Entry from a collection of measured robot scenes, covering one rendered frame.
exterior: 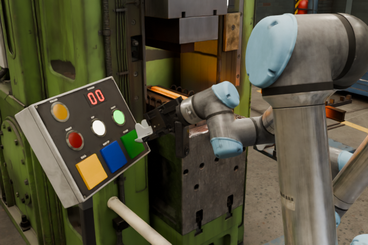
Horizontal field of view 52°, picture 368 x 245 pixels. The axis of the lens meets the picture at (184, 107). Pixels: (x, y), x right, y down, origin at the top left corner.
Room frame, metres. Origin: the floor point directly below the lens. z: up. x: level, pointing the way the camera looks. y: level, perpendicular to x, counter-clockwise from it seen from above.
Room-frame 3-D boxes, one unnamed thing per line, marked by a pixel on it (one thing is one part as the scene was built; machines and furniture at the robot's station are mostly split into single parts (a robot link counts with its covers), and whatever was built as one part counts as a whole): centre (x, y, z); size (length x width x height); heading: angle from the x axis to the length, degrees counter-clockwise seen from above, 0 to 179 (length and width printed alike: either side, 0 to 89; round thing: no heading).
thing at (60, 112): (0.95, 0.33, 1.16); 0.05 x 0.03 x 0.04; 129
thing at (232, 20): (1.77, -0.22, 1.27); 0.09 x 0.02 x 0.17; 129
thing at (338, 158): (1.02, -0.46, 0.98); 0.11 x 0.08 x 0.09; 39
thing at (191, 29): (1.64, 0.07, 1.32); 0.42 x 0.20 x 0.10; 39
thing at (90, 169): (0.91, 0.25, 1.01); 0.07 x 0.05 x 0.07; 154
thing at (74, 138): (0.93, 0.29, 1.09); 0.05 x 0.03 x 0.04; 129
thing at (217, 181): (1.68, 0.04, 0.69); 0.56 x 0.38 x 0.45; 39
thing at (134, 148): (1.09, 0.16, 1.01); 0.07 x 0.05 x 0.07; 154
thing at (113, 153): (1.00, 0.21, 1.01); 0.07 x 0.05 x 0.07; 154
